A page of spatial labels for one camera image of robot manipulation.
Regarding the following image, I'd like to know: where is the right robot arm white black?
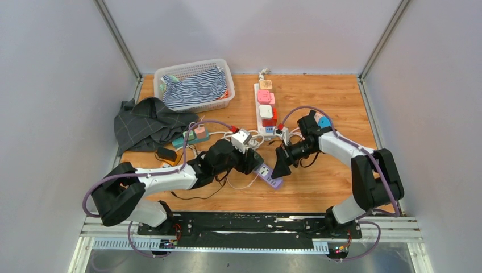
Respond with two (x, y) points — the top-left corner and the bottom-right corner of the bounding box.
(272, 110), (405, 238)

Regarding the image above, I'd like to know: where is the orange power strip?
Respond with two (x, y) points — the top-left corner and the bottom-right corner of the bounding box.
(160, 153), (183, 166)

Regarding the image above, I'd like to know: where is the dark grey plaid cloth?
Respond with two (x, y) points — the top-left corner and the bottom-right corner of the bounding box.
(113, 97), (199, 156)

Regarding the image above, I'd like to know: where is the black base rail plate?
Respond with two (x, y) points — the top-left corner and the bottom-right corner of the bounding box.
(135, 212), (362, 250)

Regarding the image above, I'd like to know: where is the thin black cable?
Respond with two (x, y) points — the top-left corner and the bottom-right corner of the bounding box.
(170, 143), (230, 201)

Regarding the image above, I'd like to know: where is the beige round-pattern plug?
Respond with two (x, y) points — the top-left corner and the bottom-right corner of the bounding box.
(258, 80), (273, 90)

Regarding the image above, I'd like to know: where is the black power adapter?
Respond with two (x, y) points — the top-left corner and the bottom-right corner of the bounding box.
(155, 147), (178, 162)

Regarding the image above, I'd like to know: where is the white coiled power cable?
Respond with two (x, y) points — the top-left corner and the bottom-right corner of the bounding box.
(207, 129), (266, 151)

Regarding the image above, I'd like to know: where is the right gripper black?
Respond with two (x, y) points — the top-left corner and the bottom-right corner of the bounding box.
(271, 139), (317, 179)

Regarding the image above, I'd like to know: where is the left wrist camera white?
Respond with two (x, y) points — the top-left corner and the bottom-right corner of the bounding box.
(230, 129), (252, 154)

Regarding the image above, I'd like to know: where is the blue white striped cloth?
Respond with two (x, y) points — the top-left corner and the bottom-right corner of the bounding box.
(160, 67), (228, 109)

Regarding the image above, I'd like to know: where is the salmon plug adapter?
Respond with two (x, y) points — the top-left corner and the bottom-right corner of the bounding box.
(194, 126), (208, 139)

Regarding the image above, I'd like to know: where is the teal power strip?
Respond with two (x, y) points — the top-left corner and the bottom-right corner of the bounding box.
(171, 132), (210, 148)

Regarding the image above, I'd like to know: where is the blue plug adapter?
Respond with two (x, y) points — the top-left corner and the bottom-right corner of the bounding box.
(318, 117), (331, 128)

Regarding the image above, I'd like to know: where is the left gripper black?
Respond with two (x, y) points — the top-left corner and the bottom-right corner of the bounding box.
(214, 141), (259, 176)

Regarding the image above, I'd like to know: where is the red plug adapter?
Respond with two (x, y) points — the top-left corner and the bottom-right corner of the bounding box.
(262, 107), (278, 127)

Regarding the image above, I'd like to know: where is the green plug adapter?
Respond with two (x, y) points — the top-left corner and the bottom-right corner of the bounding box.
(183, 130), (197, 142)

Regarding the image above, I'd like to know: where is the long white power strip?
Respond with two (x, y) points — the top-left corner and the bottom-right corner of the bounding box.
(254, 82), (278, 139)

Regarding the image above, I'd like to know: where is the pink plug adapter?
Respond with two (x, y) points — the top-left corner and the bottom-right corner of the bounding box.
(256, 89), (276, 105)

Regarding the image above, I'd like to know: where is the purple power strip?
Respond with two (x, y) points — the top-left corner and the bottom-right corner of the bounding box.
(254, 163), (283, 189)

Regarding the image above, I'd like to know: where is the white plastic basket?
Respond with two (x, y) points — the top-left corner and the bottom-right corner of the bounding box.
(153, 59), (235, 113)

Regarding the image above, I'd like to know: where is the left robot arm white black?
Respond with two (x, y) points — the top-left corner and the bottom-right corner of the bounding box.
(88, 139), (264, 235)

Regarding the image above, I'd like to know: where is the white plug adapter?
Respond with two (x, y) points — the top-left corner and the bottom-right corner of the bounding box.
(258, 104), (272, 119)

